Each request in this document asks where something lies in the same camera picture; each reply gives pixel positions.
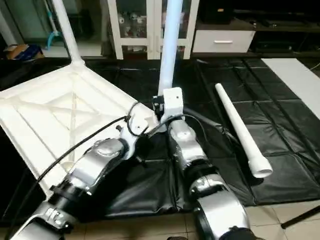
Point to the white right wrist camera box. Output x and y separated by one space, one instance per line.
172 102

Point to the white drawer unit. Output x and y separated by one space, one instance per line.
222 41

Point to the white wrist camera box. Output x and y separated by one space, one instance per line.
131 130
172 102

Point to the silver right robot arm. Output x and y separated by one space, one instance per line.
200 175

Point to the white flat panel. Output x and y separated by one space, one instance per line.
295 82

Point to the white plastic table top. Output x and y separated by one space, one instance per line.
60 115

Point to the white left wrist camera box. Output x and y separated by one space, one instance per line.
131 130

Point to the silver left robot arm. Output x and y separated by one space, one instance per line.
80 185

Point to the black speaker box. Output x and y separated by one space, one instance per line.
217 10

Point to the black work mat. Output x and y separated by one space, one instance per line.
220 140

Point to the white glass-door cabinet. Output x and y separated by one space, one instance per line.
135 25

